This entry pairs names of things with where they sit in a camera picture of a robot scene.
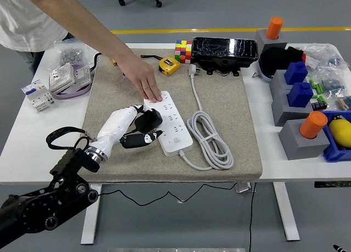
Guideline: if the clear bag of blue parts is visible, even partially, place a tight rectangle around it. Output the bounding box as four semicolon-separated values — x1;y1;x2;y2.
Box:
319;67;348;99
303;43;345;72

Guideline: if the clear bag of metal nuts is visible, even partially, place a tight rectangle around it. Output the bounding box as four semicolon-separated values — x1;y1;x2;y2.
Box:
45;38;95;72

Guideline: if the black capacitor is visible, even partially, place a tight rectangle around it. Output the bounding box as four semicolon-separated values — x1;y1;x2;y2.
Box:
311;96;329;111

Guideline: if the thin black adapter cord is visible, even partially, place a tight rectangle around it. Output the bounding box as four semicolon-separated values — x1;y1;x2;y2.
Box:
97;182;238;207

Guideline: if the black cloth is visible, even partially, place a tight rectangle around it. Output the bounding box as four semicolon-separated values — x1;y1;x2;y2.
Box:
259;45;305;77

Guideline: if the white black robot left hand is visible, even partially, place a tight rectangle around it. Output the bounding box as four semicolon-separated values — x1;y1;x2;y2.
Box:
90;104;166;157

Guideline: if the black hanging cable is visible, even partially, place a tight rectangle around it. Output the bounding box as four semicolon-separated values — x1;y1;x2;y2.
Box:
248;182;254;252

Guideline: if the yellow tape measure grey clip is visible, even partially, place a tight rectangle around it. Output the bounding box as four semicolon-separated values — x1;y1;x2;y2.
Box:
140;54;181;77

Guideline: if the white blue round case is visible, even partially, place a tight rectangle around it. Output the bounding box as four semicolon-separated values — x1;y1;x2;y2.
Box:
257;59;275;84

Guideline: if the white power strip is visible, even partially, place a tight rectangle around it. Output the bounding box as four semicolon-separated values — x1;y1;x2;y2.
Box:
143;90;193;158

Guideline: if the person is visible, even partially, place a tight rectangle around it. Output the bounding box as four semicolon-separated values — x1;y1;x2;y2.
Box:
0;0;76;72

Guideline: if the grey block with hole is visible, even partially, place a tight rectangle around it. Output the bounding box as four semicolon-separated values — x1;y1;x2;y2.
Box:
254;29;288;55
271;89;315;127
278;119;331;161
269;70;294;95

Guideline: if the white wall socket panel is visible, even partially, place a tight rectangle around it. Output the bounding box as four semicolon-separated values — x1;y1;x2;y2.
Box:
48;62;75;93
72;65;91;85

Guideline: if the black device cracked glossy top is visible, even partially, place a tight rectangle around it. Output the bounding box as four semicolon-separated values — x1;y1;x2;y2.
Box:
191;37;259;77

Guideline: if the blue block with knob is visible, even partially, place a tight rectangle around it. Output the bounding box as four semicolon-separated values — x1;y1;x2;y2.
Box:
284;60;308;85
286;82;314;108

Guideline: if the yellow toy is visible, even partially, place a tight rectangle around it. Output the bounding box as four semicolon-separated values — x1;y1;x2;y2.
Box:
328;114;351;148

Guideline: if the black table control panel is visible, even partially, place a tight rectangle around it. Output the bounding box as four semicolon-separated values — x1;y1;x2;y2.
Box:
314;181;351;188

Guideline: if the clear bag of brown parts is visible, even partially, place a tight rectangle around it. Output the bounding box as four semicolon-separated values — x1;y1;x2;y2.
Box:
336;95;351;111

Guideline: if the white blue circuit breaker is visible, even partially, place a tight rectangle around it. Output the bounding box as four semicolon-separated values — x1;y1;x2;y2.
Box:
21;81;55;112

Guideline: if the blue plastic bin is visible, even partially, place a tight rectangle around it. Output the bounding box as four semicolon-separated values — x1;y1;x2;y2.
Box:
319;110;351;163

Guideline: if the black plug adapter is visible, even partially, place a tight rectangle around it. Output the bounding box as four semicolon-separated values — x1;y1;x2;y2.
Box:
135;109;163;134

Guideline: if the purple tape roll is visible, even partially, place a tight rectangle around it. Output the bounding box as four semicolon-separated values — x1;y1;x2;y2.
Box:
52;64;93;100

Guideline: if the white table leg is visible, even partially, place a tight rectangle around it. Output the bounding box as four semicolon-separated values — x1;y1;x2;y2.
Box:
80;184;103;245
273;182;301;242

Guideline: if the grey-brown mat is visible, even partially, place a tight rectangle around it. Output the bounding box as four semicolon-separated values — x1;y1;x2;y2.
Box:
81;48;263;184

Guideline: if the orange cylinder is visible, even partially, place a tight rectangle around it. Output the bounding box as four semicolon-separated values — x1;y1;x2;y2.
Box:
298;111;329;139
265;16;285;41

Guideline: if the white power strip cord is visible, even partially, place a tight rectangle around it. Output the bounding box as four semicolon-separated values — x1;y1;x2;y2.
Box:
178;64;235;171

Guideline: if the colourful puzzle cube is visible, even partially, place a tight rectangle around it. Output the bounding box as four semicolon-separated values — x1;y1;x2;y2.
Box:
174;39;193;64

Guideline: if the metal bracket under table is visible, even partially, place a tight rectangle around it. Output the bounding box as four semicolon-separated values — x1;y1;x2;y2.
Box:
235;182;257;193

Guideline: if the person's hand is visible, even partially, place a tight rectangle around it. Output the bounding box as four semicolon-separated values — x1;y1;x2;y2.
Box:
117;53;163;104

